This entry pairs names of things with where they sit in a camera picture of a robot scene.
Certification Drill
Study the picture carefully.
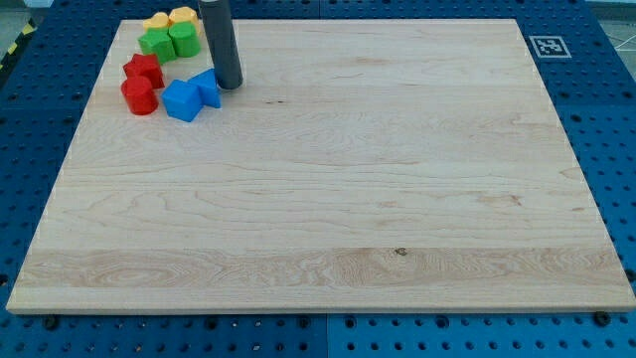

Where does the blue triangle block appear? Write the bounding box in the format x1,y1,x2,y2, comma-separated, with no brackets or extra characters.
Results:
188,68,222,108

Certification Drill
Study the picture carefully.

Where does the wooden board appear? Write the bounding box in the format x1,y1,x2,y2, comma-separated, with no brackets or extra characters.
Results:
7,19,635,315

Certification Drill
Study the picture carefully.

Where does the blue cube block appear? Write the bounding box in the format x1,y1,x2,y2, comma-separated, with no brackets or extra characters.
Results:
161,80,204,122

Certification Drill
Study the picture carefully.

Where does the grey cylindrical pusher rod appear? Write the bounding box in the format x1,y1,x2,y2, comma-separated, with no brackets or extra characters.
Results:
198,0,243,90

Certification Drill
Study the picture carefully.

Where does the green cylinder block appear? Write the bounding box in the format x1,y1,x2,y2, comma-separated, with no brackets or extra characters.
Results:
168,22,201,58

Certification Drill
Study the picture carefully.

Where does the red cylinder block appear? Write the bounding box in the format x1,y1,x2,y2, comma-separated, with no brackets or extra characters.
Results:
120,76,158,115

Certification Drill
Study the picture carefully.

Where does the red star block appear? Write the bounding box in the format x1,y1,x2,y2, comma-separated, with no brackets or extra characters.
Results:
123,54,165,90

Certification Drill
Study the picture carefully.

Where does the green star block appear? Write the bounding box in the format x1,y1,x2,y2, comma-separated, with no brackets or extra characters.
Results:
137,29,177,65

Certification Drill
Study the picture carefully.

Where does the yellow hexagon block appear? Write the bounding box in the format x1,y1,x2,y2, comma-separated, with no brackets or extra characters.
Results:
168,6,201,34

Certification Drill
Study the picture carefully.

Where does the yellow heart block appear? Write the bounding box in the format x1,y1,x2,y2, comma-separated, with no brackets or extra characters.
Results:
142,12,170,31

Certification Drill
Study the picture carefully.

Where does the white fiducial marker tag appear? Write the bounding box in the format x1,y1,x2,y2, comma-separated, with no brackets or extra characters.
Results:
529,35,571,59

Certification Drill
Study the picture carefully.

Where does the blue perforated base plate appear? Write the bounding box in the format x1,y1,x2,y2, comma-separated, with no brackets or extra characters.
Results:
1,0,635,357

